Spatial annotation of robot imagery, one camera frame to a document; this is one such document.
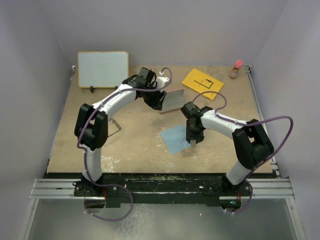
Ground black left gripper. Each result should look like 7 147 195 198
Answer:
143 84 167 112

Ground pink glasses case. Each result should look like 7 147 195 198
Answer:
160 89 186 114

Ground blue cleaning cloth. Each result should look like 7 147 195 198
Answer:
160 124 192 155

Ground thin framed sunglasses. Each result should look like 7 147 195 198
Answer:
108 118 122 137

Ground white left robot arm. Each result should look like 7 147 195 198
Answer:
74 67 172 196

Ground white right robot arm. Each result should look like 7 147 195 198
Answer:
180 101 275 196

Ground yellow book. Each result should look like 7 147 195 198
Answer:
181 68 224 94

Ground small whiteboard on stand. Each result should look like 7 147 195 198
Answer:
77 51 129 90

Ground pink capped small bottle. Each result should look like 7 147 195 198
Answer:
229 60 244 79

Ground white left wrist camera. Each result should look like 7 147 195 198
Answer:
156 72 171 91

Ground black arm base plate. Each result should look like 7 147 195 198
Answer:
43 173 253 209

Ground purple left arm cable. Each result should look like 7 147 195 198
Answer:
76 66 175 222

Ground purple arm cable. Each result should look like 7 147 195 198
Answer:
191 90 294 216
76 66 175 222

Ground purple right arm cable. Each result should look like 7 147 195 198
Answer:
191 90 294 216

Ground aluminium rail frame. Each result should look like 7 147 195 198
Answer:
29 179 86 200

